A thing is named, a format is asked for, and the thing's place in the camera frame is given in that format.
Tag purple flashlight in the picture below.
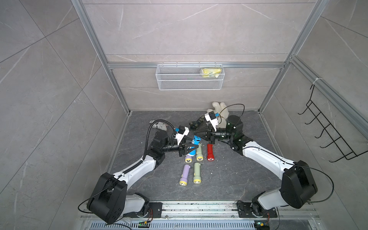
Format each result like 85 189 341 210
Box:
185 154 193 163
179 164 191 186

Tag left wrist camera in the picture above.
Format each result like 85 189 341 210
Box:
175 126 189 145

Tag white plush toy dog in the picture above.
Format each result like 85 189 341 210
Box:
207 102 229 128

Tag blue flashlight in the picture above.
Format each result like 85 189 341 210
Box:
192 135 201 145

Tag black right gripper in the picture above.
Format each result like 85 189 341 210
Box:
195 125 233 146

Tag red flashlight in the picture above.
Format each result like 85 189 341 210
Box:
207 144 215 162

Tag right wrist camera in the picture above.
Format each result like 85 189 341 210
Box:
204 111 219 132

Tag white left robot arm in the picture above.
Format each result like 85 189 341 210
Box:
86 130 201 224

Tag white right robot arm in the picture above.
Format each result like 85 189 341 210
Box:
189 115 318 218

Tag white wire mesh basket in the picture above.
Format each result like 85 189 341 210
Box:
155 64 225 91

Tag green flashlight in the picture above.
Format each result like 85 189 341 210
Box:
193 163 202 184
196 143 204 162

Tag black wall hook rack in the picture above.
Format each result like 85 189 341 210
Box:
298 84 368 163

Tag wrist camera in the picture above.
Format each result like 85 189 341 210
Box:
204 111 219 132
175 126 189 145

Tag metal base rail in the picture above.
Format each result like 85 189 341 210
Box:
76 201 325 230

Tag yellow packet in basket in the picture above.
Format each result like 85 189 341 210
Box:
200 68 222 78

